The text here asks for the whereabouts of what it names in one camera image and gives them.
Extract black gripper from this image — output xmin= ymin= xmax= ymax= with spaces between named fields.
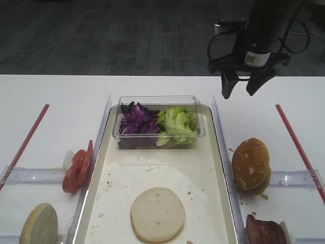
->
xmin=208 ymin=25 xmax=291 ymax=100

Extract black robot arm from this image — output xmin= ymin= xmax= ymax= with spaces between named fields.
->
xmin=207 ymin=1 xmax=307 ymax=99

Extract green lettuce pile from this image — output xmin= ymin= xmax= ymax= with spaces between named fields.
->
xmin=156 ymin=107 xmax=198 ymax=147

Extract white slice beside meat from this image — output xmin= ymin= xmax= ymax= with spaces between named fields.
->
xmin=279 ymin=221 xmax=292 ymax=244

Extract brown meat patties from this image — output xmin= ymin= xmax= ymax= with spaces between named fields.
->
xmin=246 ymin=215 xmax=287 ymax=244

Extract rear tomato slice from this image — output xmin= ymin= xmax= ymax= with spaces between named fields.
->
xmin=77 ymin=140 xmax=93 ymax=186

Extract tomato slice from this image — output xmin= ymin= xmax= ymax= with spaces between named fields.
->
xmin=62 ymin=149 xmax=86 ymax=194
xmin=77 ymin=140 xmax=93 ymax=186

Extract front tomato slice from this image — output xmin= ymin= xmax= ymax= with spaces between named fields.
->
xmin=62 ymin=149 xmax=86 ymax=194

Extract sesame bun top front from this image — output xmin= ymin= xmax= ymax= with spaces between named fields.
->
xmin=232 ymin=138 xmax=270 ymax=191

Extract sesame bun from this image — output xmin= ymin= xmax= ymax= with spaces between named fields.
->
xmin=232 ymin=138 xmax=270 ymax=191
xmin=247 ymin=168 xmax=272 ymax=195

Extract right clear acrylic divider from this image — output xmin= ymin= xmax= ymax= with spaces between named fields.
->
xmin=212 ymin=96 xmax=248 ymax=243

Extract clear acrylic divider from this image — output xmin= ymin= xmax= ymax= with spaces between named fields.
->
xmin=60 ymin=94 xmax=112 ymax=243
xmin=212 ymin=96 xmax=248 ymax=243

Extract white serving tray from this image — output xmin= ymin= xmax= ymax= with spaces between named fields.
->
xmin=74 ymin=105 xmax=237 ymax=243

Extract clear plastic salad container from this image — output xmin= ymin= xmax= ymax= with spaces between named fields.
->
xmin=112 ymin=95 xmax=205 ymax=149

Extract sesame bun behind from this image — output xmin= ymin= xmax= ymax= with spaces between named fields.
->
xmin=247 ymin=168 xmax=272 ymax=195

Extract purple cabbage leaves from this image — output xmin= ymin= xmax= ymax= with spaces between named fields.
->
xmin=118 ymin=102 xmax=160 ymax=149

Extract right cross acrylic divider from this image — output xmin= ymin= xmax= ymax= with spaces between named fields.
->
xmin=269 ymin=170 xmax=324 ymax=189

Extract cross acrylic divider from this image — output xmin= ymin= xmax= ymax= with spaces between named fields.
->
xmin=1 ymin=166 xmax=65 ymax=185
xmin=269 ymin=170 xmax=324 ymax=189

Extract right red tape strip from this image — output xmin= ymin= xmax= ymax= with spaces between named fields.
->
xmin=275 ymin=104 xmax=324 ymax=202

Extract red tape strip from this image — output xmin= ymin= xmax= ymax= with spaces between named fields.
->
xmin=0 ymin=104 xmax=50 ymax=190
xmin=275 ymin=104 xmax=324 ymax=202

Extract bottom bun slice on tray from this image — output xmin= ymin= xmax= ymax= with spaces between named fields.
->
xmin=130 ymin=187 xmax=186 ymax=243

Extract white onion piece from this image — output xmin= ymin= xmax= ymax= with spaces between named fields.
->
xmin=62 ymin=151 xmax=75 ymax=171

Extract left red tape strip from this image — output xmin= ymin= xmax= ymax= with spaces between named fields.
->
xmin=0 ymin=104 xmax=50 ymax=190

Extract left clear acrylic divider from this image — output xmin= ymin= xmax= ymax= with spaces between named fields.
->
xmin=60 ymin=94 xmax=112 ymax=243

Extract upright bun slice left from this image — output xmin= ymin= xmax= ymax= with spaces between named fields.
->
xmin=19 ymin=203 xmax=58 ymax=244

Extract left cross acrylic divider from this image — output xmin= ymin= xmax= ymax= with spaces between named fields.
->
xmin=1 ymin=166 xmax=65 ymax=185

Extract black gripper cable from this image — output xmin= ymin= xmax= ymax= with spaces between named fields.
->
xmin=207 ymin=0 xmax=311 ymax=69

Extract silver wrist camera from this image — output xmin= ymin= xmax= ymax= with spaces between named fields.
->
xmin=214 ymin=18 xmax=247 ymax=35

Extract white cable on floor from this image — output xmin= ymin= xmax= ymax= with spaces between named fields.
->
xmin=289 ymin=24 xmax=325 ymax=40

